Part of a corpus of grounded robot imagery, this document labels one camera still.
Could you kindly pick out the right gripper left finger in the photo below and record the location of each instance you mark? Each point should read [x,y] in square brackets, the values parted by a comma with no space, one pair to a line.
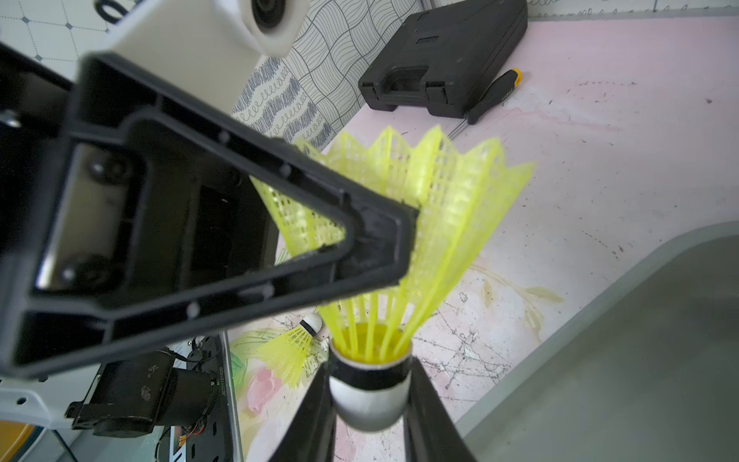
[311,435]

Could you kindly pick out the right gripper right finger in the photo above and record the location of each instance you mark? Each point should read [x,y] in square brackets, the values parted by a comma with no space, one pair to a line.
[429,433]

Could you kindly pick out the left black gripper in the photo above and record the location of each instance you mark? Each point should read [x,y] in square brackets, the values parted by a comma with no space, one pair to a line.
[33,162]

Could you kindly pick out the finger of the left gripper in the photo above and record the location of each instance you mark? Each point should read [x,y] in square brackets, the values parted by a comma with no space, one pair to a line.
[162,235]

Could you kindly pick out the grey plastic storage box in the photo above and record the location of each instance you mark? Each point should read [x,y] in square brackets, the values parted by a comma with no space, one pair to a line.
[647,371]

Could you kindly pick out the yellow shuttlecock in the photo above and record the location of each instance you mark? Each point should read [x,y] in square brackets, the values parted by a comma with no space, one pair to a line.
[378,236]
[287,354]

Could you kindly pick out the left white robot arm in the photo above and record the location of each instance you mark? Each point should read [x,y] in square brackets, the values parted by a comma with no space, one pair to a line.
[138,392]

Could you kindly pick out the black plastic tool case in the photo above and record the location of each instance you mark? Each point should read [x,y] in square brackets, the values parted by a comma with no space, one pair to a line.
[444,59]

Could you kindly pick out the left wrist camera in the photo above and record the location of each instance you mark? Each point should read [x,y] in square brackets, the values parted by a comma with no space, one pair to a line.
[209,49]

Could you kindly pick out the black handled screwdriver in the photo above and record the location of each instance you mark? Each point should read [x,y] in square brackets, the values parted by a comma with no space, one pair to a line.
[495,95]

